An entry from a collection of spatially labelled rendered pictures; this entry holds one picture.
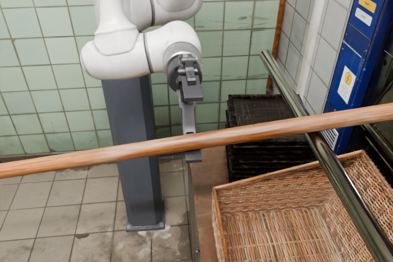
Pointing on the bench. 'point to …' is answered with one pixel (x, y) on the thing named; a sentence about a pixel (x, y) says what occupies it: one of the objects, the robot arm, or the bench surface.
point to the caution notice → (346, 84)
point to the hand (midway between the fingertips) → (193, 128)
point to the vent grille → (331, 134)
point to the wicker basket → (217, 211)
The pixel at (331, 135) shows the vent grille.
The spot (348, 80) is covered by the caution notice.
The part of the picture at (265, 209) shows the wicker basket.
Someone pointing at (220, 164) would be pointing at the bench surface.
